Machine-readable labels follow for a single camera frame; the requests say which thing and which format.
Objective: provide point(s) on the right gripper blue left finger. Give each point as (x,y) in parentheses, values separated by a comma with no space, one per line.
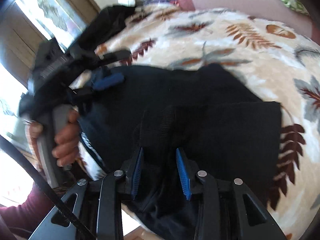
(135,172)

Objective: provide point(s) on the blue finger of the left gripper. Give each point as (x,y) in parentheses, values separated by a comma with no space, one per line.
(108,81)

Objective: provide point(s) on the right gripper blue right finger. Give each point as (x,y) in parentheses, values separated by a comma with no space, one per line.
(185,173)

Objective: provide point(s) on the black track pants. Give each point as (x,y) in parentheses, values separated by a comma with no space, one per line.
(229,135)

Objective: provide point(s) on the maroon sleeve forearm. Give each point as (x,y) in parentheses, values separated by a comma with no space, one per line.
(23,219)

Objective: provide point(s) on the person's left hand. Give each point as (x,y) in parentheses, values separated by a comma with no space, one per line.
(67,139)

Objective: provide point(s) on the black clothes pile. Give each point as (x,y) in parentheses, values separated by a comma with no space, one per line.
(108,23)

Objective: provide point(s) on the pink bed sheet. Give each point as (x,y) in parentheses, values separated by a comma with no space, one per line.
(268,9)

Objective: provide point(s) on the leaf-patterned fleece blanket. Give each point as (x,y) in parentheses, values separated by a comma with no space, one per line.
(271,59)

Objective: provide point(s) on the window with frame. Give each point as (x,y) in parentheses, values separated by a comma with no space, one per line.
(25,24)

